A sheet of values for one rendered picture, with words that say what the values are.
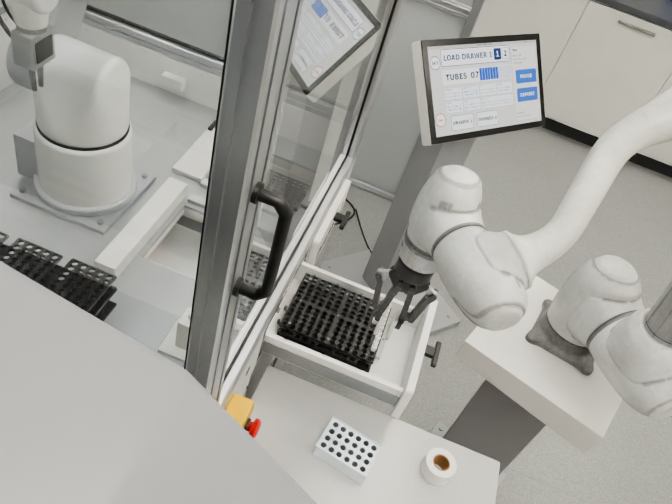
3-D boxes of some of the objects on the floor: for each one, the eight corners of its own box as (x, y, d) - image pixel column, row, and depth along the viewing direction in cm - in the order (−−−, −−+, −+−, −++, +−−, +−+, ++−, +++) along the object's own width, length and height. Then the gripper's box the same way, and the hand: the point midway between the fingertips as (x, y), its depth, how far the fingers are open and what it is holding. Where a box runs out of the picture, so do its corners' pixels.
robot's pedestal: (504, 476, 231) (618, 356, 178) (466, 538, 211) (581, 424, 159) (437, 422, 240) (527, 293, 187) (394, 477, 220) (481, 350, 168)
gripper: (459, 261, 123) (417, 333, 139) (387, 231, 124) (354, 307, 140) (453, 287, 118) (410, 359, 134) (377, 255, 118) (344, 331, 135)
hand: (386, 323), depth 135 cm, fingers closed
